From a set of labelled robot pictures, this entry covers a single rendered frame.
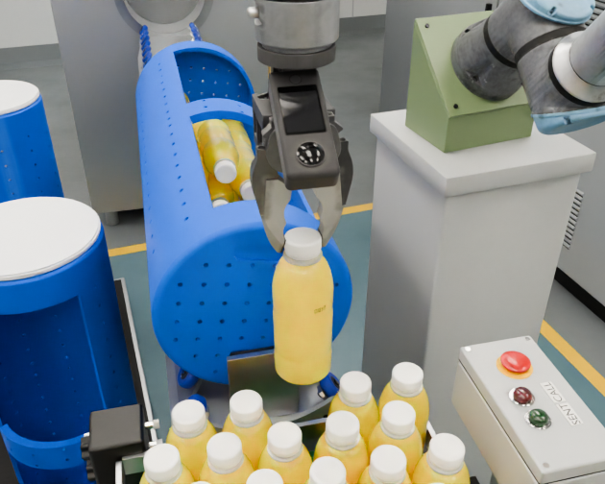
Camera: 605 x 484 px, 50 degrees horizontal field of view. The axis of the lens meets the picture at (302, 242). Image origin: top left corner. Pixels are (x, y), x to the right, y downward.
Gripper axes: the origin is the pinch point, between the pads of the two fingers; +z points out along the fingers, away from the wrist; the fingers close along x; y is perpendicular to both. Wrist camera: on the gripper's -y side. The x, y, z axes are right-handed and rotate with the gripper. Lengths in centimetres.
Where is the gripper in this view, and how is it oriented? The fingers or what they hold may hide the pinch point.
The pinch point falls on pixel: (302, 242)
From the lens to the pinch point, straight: 67.7
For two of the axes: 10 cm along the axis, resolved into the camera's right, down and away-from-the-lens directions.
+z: 0.0, 8.4, 5.4
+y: -2.3, -5.3, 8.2
